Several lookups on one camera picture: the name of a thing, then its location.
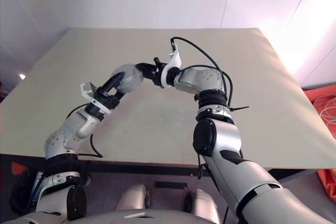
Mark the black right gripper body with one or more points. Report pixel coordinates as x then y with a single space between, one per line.
157 73

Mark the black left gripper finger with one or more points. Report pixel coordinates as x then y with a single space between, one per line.
113 83
120 96

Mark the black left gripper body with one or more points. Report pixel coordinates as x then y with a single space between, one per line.
106 99

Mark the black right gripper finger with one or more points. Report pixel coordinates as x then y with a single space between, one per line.
147 75
143 66

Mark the silver motor stator housing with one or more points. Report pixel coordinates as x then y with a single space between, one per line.
131 77

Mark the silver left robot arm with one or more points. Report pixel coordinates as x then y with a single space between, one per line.
76 124

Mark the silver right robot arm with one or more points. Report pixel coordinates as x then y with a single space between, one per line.
218 140

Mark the black floor strip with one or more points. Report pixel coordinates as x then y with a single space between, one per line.
170 185

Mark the grey rounded robot knee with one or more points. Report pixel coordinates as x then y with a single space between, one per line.
203 200
134 197

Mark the red object under table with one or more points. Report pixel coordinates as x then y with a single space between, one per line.
18 169

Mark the grey robot torso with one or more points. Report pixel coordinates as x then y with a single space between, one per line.
144 217

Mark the red fabric sheet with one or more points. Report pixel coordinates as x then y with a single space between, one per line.
312 98

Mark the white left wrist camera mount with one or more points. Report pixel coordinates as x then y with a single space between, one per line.
88 89

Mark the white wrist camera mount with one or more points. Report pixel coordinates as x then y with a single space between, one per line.
88 89
175 60

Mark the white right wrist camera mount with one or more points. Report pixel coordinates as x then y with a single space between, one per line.
175 60

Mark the black table frame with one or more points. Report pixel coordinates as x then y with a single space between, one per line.
144 170

